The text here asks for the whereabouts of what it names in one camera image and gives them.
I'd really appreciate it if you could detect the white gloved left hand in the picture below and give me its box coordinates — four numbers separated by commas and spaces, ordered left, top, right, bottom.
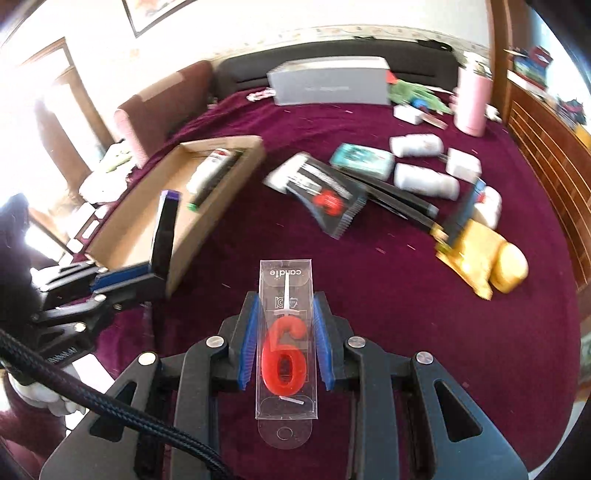
8, 373, 87, 417

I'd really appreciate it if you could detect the pink thermos bottle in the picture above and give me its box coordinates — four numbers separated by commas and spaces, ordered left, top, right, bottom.
454, 67, 493, 137

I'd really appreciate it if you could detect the framed horse painting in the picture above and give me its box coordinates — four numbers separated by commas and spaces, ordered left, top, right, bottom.
122, 0, 194, 38

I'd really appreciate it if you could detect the black sofa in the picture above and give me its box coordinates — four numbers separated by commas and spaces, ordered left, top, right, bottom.
214, 38, 463, 100

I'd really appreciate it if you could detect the purple capped black marker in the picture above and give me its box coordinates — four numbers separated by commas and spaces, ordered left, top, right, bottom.
149, 190, 181, 279

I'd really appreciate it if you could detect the maroon bed cover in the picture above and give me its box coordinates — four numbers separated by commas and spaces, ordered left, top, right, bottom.
96, 93, 580, 469

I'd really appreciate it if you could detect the grey capped black marker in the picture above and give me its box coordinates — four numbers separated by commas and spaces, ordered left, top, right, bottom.
341, 168, 439, 219

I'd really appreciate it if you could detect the green capped black marker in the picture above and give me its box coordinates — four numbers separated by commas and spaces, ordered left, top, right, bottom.
187, 150, 243, 212

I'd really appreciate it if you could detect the pink foil sachet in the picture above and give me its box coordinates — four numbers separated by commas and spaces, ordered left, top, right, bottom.
421, 112, 448, 130

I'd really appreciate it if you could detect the green cloth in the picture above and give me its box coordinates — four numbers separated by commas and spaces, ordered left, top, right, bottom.
389, 80, 452, 114

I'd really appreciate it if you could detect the small white pill bottle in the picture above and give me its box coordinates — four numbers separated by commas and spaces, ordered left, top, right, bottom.
390, 134, 444, 158

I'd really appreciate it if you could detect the olive capped black marker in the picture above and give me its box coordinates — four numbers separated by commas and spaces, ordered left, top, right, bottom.
436, 178, 487, 253

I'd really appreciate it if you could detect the grey shoe box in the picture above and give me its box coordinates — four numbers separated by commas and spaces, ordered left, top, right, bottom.
266, 56, 390, 106

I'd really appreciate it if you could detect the number six candle box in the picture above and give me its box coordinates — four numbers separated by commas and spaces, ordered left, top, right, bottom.
256, 259, 318, 450

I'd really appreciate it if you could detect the floral bedding pile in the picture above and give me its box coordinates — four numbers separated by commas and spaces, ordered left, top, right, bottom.
78, 140, 135, 204

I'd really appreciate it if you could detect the white spray bottle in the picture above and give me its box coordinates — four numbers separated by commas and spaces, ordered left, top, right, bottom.
186, 148, 232, 194

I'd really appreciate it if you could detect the white power adapter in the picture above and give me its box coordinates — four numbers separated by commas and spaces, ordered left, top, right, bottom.
440, 148, 482, 183

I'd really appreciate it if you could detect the maroon armchair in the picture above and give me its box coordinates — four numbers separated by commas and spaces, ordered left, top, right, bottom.
114, 60, 213, 169

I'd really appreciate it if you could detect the white usb charger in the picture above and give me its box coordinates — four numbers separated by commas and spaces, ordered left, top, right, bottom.
393, 104, 424, 125

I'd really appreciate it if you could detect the cardboard tray box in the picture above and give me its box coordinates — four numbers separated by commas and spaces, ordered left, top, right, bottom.
85, 134, 267, 298

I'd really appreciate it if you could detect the black braided cable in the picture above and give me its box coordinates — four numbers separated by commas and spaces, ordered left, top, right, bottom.
0, 327, 235, 480

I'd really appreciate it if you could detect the yellow capped black marker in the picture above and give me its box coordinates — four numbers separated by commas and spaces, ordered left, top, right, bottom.
362, 183, 441, 239

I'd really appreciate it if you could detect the black crab snack bag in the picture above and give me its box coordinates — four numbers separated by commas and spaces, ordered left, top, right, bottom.
263, 152, 368, 240

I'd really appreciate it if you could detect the yellow round jar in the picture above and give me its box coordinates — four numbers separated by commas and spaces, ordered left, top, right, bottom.
489, 242, 529, 294

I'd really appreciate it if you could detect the orange foil snack packet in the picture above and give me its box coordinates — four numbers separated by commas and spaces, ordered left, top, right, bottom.
436, 220, 507, 300

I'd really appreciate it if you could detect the brown wooden footboard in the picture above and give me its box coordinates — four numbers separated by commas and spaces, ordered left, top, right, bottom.
487, 1, 590, 291

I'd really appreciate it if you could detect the white bottle red label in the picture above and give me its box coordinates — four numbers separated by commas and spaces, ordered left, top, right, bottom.
472, 186, 502, 230

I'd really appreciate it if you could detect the teal tissue pack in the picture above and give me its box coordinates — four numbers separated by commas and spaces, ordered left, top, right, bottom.
329, 143, 394, 181

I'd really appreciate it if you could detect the large white pill bottle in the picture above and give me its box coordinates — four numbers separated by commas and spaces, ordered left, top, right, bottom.
394, 163, 460, 200

